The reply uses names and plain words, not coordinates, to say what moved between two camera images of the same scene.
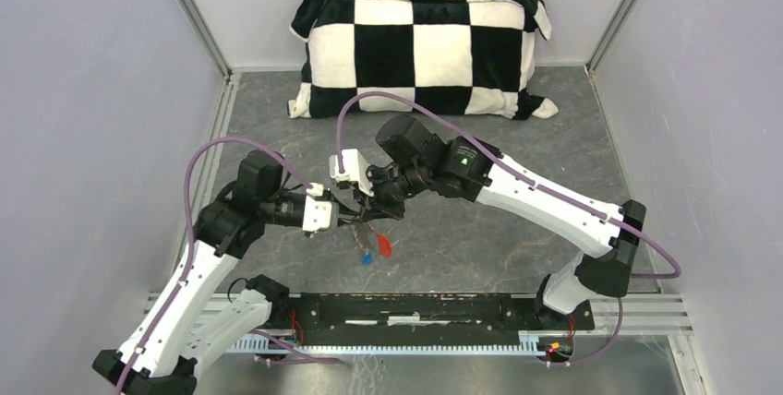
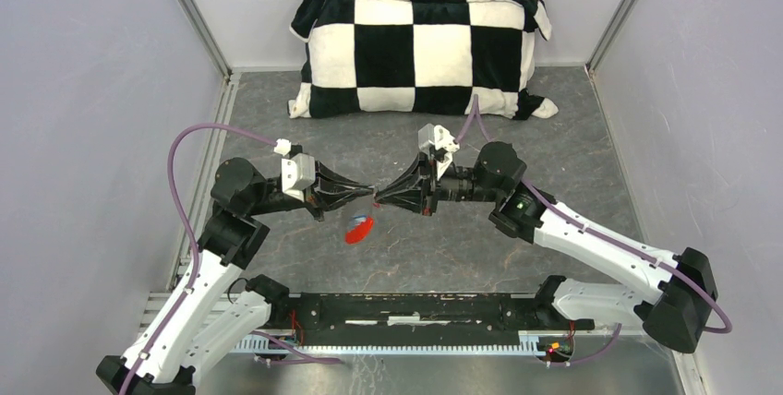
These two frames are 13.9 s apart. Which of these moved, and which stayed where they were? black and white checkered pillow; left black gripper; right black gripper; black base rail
Moved: left black gripper; right black gripper
Stayed: black base rail; black and white checkered pillow
